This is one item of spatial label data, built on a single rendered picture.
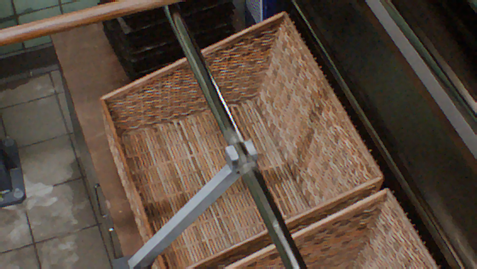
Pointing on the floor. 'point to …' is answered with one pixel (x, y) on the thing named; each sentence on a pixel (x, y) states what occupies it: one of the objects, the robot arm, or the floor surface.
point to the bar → (234, 157)
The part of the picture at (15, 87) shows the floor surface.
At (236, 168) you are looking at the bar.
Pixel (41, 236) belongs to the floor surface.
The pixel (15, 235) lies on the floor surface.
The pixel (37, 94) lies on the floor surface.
